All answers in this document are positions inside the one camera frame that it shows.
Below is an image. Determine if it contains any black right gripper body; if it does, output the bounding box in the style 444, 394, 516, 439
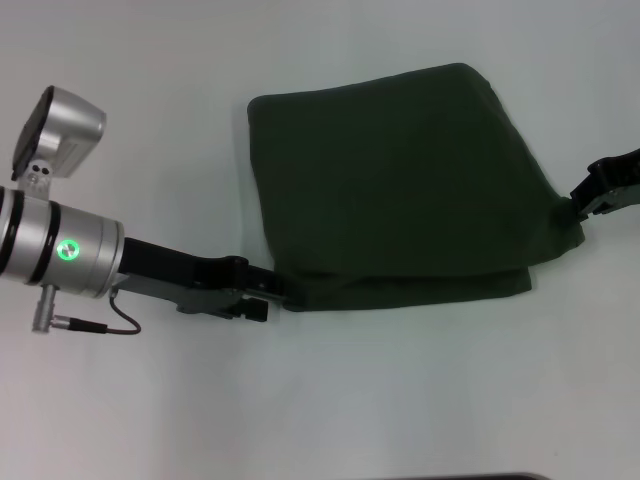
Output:
587, 147, 640, 211

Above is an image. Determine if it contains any dark left arm cable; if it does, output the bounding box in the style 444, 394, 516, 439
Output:
52, 289, 143, 335

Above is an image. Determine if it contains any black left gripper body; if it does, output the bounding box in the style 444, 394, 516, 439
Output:
110, 237, 251, 319

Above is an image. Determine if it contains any dark green FREE! t-shirt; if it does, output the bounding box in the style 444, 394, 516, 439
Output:
247, 62, 586, 314

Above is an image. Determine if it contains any silver left wrist depth camera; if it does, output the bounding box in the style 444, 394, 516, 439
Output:
9, 85, 108, 194

